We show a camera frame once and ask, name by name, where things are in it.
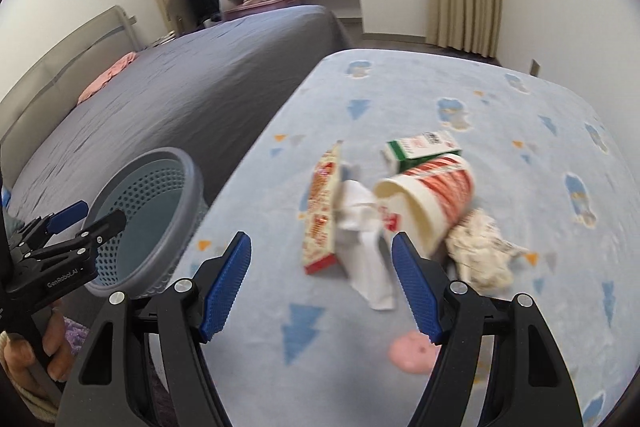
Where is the red and white paper cup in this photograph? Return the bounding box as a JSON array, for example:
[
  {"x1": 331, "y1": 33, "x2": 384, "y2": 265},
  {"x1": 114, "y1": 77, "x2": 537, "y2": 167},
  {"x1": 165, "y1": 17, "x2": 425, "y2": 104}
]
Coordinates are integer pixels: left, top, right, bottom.
[{"x1": 372, "y1": 153, "x2": 475, "y2": 258}]

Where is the green and white carton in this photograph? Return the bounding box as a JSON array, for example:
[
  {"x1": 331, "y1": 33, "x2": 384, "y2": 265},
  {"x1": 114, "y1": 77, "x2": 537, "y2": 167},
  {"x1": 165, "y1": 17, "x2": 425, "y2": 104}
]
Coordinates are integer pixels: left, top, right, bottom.
[{"x1": 384, "y1": 129, "x2": 463, "y2": 175}]

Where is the printed paper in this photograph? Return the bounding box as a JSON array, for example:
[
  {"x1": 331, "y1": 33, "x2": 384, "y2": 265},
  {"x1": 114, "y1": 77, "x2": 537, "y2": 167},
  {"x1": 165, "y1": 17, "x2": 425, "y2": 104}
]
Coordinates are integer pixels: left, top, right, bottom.
[{"x1": 442, "y1": 208, "x2": 531, "y2": 293}]

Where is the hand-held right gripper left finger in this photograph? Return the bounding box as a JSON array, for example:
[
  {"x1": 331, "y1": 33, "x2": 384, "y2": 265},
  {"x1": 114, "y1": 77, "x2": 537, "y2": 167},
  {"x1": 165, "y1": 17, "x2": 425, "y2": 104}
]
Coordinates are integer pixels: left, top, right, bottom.
[{"x1": 59, "y1": 231, "x2": 252, "y2": 427}]

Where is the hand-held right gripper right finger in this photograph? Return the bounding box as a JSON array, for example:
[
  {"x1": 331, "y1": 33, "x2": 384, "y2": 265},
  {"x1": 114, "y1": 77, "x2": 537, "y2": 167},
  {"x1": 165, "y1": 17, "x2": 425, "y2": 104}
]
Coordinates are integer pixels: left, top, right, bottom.
[{"x1": 391, "y1": 231, "x2": 583, "y2": 427}]

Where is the beige chair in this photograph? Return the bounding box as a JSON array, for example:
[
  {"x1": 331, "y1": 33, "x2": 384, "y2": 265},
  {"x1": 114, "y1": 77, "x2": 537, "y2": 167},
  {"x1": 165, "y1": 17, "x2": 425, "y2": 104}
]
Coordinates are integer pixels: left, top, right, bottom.
[{"x1": 166, "y1": 0, "x2": 222, "y2": 38}]

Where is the pink round object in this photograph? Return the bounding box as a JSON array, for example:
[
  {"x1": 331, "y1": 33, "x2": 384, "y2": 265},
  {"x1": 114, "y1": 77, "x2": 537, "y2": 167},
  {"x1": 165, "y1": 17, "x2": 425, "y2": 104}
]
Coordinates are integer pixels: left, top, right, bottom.
[{"x1": 390, "y1": 331, "x2": 435, "y2": 374}]

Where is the grey headboard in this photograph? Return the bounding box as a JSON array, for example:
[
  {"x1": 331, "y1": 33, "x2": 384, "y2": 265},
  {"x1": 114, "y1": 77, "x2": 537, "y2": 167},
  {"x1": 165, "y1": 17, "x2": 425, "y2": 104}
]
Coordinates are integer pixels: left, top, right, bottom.
[{"x1": 0, "y1": 5, "x2": 138, "y2": 148}]

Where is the light blue printed blanket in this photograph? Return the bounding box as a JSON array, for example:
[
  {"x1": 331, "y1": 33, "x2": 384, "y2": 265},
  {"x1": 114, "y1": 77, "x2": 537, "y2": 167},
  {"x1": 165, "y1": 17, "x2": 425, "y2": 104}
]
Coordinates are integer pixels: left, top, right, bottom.
[{"x1": 150, "y1": 48, "x2": 640, "y2": 427}]

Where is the red snack box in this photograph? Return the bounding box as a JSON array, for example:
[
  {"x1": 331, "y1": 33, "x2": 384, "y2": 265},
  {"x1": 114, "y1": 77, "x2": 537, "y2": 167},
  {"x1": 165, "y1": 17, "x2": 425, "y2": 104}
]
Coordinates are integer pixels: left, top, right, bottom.
[{"x1": 300, "y1": 142, "x2": 351, "y2": 277}]

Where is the grey bed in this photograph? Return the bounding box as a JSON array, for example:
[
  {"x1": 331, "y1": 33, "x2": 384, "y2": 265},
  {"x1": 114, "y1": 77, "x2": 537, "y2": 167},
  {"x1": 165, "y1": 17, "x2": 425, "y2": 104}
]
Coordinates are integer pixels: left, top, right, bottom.
[{"x1": 7, "y1": 4, "x2": 356, "y2": 258}]

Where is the person's left hand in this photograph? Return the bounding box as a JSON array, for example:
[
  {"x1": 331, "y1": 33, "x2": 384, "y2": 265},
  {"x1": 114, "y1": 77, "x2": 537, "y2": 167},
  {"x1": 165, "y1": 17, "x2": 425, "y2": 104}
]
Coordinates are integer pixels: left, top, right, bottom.
[{"x1": 0, "y1": 301, "x2": 77, "y2": 390}]

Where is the grey perforated waste basket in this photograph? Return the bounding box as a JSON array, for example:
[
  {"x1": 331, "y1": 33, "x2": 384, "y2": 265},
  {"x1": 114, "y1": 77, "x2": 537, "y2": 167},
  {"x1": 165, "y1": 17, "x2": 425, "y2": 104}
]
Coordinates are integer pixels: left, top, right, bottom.
[{"x1": 82, "y1": 147, "x2": 208, "y2": 299}]

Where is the pink laundry basket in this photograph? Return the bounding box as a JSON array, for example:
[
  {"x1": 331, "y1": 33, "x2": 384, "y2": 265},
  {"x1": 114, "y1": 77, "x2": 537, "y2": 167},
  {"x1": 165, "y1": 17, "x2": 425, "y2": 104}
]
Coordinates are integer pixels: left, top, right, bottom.
[{"x1": 222, "y1": 0, "x2": 306, "y2": 22}]

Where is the white tissue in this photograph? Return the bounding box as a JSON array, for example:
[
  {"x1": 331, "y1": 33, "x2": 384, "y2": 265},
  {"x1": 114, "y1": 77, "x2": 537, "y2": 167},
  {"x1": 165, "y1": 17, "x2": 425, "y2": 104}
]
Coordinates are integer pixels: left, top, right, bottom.
[{"x1": 334, "y1": 164, "x2": 398, "y2": 312}]

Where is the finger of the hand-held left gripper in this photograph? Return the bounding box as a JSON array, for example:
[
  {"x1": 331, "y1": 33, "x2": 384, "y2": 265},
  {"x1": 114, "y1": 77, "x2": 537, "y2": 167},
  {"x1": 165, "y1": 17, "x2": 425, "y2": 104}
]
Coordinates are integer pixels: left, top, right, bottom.
[
  {"x1": 25, "y1": 209, "x2": 128, "y2": 264},
  {"x1": 20, "y1": 201, "x2": 90, "y2": 244}
]

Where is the purple cloth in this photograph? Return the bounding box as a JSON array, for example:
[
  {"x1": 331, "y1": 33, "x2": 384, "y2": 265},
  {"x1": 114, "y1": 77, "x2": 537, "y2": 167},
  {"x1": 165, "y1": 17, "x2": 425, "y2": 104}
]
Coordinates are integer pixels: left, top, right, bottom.
[{"x1": 60, "y1": 314, "x2": 91, "y2": 356}]

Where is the pink cloth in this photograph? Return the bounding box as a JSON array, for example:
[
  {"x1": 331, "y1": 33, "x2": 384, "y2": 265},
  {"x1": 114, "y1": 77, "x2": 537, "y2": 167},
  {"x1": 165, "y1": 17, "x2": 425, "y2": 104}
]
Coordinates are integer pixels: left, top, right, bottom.
[{"x1": 77, "y1": 52, "x2": 138, "y2": 104}]

